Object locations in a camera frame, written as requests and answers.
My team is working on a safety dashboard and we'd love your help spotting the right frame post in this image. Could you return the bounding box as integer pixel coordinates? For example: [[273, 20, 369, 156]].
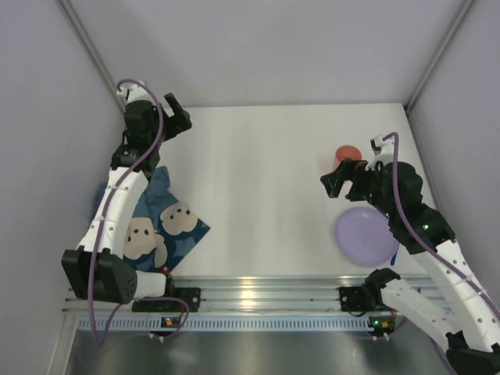
[[403, 0, 477, 116]]

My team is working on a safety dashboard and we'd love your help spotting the frame post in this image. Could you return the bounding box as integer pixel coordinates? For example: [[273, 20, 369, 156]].
[[403, 0, 477, 116], [55, 0, 125, 113]]

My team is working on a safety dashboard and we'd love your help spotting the blue cartoon placemat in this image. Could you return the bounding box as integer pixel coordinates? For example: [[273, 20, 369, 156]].
[[97, 166, 213, 274]]

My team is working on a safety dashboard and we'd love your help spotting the orange plastic cup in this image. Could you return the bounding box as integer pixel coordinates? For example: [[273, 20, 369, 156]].
[[333, 145, 363, 170]]

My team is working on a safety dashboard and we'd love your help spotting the aluminium mounting rail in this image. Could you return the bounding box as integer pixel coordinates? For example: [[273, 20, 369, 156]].
[[62, 273, 454, 316]]

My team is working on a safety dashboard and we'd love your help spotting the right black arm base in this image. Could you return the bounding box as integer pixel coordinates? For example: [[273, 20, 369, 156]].
[[338, 285, 394, 316]]

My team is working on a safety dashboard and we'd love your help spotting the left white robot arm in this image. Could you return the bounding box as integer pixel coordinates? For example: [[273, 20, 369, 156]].
[[61, 78, 192, 305]]

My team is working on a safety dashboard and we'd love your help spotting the left frame post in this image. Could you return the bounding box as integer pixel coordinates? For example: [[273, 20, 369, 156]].
[[55, 0, 125, 113]]

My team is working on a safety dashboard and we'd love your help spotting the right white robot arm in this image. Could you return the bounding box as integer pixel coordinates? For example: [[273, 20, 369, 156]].
[[320, 132, 499, 374]]

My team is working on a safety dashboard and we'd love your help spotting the blue metallic fork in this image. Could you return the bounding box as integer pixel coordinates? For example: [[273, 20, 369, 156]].
[[390, 242, 399, 266]]

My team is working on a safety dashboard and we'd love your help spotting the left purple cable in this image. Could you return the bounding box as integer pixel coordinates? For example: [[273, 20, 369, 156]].
[[86, 79, 191, 348]]

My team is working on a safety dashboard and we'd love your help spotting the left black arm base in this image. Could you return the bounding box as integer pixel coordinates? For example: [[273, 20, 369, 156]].
[[132, 287, 202, 313]]

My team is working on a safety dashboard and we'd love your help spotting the perforated cable duct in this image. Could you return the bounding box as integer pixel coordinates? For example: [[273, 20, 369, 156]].
[[77, 316, 395, 332]]

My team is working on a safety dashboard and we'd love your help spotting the purple plastic plate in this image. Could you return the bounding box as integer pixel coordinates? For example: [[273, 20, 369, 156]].
[[332, 206, 399, 267]]

